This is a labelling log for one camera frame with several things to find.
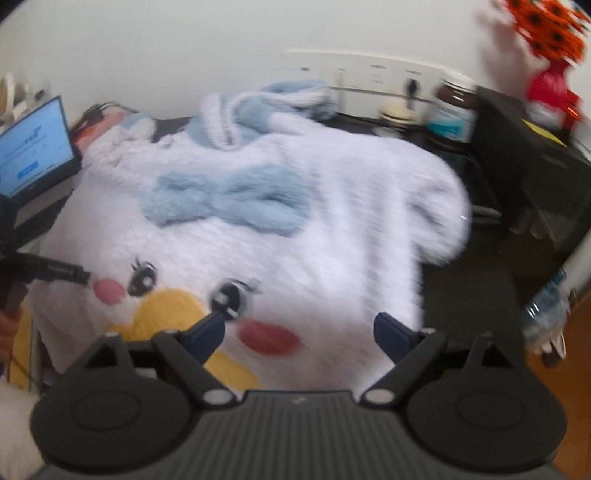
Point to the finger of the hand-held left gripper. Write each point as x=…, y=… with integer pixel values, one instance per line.
x=60, y=271

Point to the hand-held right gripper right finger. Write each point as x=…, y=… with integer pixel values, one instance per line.
x=395, y=339

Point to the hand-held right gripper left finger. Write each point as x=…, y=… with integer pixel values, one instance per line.
x=203, y=337

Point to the white fluffy hooded pajama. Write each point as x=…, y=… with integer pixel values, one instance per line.
x=323, y=230

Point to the person's left hand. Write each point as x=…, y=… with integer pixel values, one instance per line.
x=8, y=330

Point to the black laptop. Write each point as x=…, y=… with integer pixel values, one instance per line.
x=34, y=147

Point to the pink power strip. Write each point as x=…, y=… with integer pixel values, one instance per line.
x=92, y=129

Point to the clear plastic water bottle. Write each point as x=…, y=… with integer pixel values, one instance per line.
x=547, y=304

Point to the black box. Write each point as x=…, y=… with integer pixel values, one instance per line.
x=521, y=161

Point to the brown supplement bottle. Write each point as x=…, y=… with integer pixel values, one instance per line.
x=452, y=115

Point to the black power plug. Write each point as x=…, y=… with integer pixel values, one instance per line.
x=412, y=88

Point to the red orange decoration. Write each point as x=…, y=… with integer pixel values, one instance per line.
x=549, y=55

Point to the white wall power socket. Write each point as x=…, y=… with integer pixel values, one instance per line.
x=427, y=81
x=377, y=78

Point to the white wall data port plate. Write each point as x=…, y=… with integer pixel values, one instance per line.
x=351, y=78

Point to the white wall plate round hole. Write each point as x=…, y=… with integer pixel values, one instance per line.
x=304, y=76

